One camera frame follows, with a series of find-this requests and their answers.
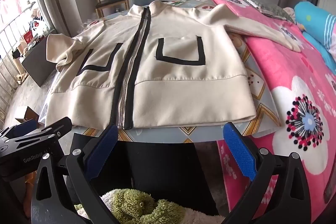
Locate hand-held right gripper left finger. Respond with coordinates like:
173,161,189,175
31,124,119,224

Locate grey cabinet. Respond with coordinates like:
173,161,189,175
21,39,59,87

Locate blue pillow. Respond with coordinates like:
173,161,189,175
294,1,336,71

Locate red box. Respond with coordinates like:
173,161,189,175
22,31,35,44

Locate person's green white fluffy robe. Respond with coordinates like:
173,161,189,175
74,188,227,224

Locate person's dark clothing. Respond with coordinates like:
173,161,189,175
66,133,219,217

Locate cardboard box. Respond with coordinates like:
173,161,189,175
14,106,40,126

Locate cream zip jacket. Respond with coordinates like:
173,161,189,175
43,0,302,130

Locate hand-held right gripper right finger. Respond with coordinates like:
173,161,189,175
223,122,311,224

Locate metal railing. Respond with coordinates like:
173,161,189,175
0,2,50,119

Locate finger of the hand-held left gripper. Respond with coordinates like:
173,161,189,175
8,118,73,148
0,119,39,139

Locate pink floral blanket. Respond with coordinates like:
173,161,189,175
202,0,336,224

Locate patterned light blue bed sheet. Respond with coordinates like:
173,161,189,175
39,0,282,144

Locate grey patterned cloth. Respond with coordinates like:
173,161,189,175
251,0,294,23

